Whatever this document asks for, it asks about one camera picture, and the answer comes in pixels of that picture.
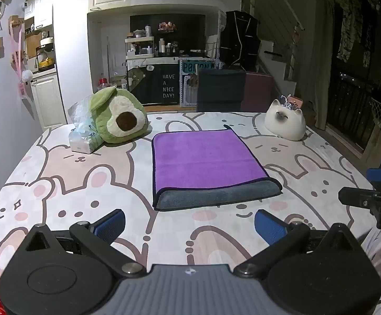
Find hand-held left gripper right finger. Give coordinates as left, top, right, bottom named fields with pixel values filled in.
left=234, top=209, right=364, bottom=278

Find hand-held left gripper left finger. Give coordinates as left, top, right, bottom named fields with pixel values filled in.
left=20, top=209, right=147, bottom=278

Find purple and grey towel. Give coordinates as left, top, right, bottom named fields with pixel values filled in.
left=151, top=125, right=283, bottom=212

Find bunny print bed sheet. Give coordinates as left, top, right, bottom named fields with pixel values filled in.
left=0, top=112, right=381, bottom=315

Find black balcony railing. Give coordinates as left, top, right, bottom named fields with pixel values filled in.
left=327, top=69, right=381, bottom=153

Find clear plastic tissue pack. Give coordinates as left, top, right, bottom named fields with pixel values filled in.
left=67, top=96, right=105, bottom=154

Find white cat-shaped ornament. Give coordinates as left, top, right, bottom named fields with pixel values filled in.
left=264, top=98, right=307, bottom=141

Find green avocado plush toy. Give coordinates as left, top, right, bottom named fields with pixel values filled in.
left=90, top=85, right=149, bottom=144

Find small orange figurine card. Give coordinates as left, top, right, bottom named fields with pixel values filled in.
left=278, top=94, right=304, bottom=111

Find maroon storage box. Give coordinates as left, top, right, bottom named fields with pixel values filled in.
left=243, top=70, right=281, bottom=112

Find white kitchen cabinet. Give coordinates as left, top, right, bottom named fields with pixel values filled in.
left=31, top=74, right=67, bottom=129

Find black printed cabinet curtain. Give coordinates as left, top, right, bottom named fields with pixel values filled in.
left=126, top=60, right=180, bottom=106

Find hanging dark clothes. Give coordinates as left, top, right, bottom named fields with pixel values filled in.
left=336, top=0, right=381, bottom=70

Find white staircase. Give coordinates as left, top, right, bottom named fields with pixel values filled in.
left=259, top=39, right=300, bottom=101

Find white crate with blue sign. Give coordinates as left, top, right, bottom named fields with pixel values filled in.
left=179, top=57, right=218, bottom=107

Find white desktop storage rack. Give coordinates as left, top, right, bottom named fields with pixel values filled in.
left=125, top=36, right=155, bottom=60

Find kitchen countertop appliance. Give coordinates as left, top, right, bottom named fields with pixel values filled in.
left=37, top=36, right=56, bottom=72

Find black hanging jacket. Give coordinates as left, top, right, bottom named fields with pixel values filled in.
left=219, top=10, right=262, bottom=71

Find black pegboard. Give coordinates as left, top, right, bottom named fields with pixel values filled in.
left=130, top=15, right=206, bottom=57

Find pink lanyard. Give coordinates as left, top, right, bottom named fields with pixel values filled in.
left=8, top=20, right=35, bottom=96

